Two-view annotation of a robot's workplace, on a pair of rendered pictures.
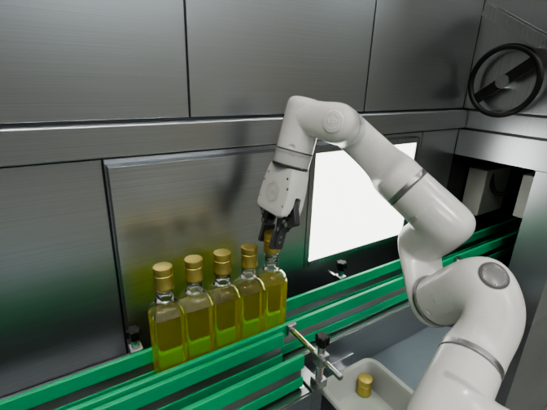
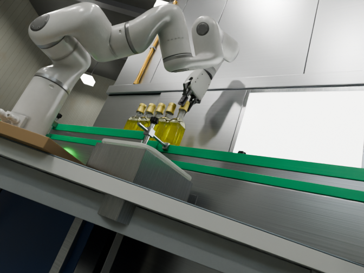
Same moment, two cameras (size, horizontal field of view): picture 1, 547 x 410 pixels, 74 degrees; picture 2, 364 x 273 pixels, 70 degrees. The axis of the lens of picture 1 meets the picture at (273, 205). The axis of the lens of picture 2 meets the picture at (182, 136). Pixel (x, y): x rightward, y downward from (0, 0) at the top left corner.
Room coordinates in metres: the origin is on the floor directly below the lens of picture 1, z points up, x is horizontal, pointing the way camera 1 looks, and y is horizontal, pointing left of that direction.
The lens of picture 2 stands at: (0.42, -0.90, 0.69)
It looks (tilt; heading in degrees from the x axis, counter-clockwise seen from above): 20 degrees up; 71
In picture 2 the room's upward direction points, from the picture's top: 20 degrees clockwise
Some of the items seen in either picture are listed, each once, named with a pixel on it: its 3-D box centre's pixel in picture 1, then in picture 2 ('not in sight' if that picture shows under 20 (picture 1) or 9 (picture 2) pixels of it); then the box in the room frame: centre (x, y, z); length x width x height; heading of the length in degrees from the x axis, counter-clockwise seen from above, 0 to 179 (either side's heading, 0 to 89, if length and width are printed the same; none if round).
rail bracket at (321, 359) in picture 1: (312, 353); (152, 137); (0.60, -0.09, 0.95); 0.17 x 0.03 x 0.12; 33
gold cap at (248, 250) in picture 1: (249, 255); (171, 109); (0.66, 0.05, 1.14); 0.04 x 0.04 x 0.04
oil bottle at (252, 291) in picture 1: (248, 318); (157, 141); (0.66, 0.05, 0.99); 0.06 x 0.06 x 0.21; 33
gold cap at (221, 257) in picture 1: (222, 262); (160, 109); (0.63, 0.10, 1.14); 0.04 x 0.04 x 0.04
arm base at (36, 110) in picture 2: not in sight; (32, 108); (0.27, -0.17, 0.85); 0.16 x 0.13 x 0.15; 60
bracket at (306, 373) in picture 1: (304, 384); not in sight; (0.61, -0.08, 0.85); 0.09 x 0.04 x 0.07; 33
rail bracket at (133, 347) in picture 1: (134, 350); not in sight; (0.60, 0.28, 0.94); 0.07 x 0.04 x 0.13; 33
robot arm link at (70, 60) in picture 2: not in sight; (63, 61); (0.27, -0.17, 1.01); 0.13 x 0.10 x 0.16; 47
